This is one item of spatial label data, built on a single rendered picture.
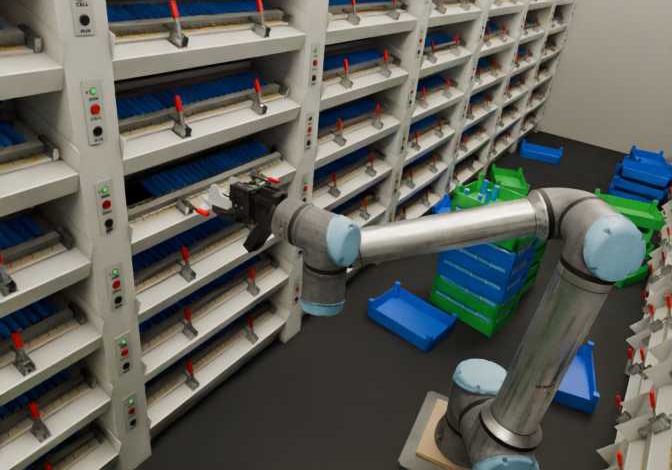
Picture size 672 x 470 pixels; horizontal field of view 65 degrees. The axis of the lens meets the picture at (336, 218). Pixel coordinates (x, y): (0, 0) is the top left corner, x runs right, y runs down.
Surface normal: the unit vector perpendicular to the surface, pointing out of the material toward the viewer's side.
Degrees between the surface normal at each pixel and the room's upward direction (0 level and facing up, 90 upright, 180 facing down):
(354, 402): 0
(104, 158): 90
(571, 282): 83
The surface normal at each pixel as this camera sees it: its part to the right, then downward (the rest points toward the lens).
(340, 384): 0.10, -0.87
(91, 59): 0.83, 0.34
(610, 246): 0.07, 0.32
